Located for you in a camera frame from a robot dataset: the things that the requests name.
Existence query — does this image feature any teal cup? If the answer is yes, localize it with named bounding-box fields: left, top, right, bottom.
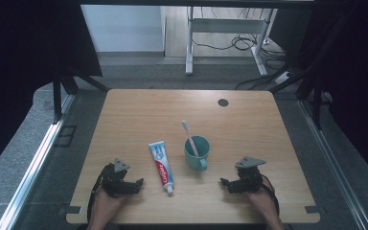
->
left=184, top=135, right=212, bottom=173

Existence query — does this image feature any black curtain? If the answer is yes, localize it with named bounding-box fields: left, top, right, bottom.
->
left=0, top=0, right=104, bottom=180
left=269, top=0, right=368, bottom=190

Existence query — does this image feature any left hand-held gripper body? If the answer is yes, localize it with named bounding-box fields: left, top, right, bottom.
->
left=100, top=157, right=131, bottom=198

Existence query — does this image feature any black floor plate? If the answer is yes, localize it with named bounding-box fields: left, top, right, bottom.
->
left=55, top=125, right=78, bottom=149

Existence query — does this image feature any white power strip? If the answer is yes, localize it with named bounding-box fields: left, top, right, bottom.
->
left=274, top=71, right=292, bottom=85

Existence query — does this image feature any white and red toothpaste tube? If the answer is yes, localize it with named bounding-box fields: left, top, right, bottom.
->
left=149, top=140, right=175, bottom=196

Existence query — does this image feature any black metal stand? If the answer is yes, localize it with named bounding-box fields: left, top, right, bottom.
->
left=269, top=61, right=326, bottom=130
left=52, top=65, right=110, bottom=125

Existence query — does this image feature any black floor cable bundle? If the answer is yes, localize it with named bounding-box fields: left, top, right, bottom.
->
left=191, top=8, right=289, bottom=70

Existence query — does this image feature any person's left hand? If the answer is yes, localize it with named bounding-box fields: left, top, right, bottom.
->
left=90, top=186, right=127, bottom=224

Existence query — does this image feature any white desk frame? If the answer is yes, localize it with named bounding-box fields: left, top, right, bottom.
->
left=185, top=6, right=281, bottom=77

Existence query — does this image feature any pink toothbrush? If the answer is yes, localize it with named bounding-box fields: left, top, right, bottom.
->
left=181, top=120, right=200, bottom=158

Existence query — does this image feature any aluminium rail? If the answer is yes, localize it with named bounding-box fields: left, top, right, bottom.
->
left=0, top=93, right=77, bottom=230
left=297, top=99, right=365, bottom=230

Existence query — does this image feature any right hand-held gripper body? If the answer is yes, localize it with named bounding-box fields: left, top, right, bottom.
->
left=235, top=155, right=267, bottom=195

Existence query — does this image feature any dark table bracket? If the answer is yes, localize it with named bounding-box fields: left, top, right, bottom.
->
left=57, top=205, right=83, bottom=216

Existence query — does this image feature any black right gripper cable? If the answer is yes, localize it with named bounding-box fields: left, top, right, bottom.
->
left=261, top=173, right=281, bottom=217

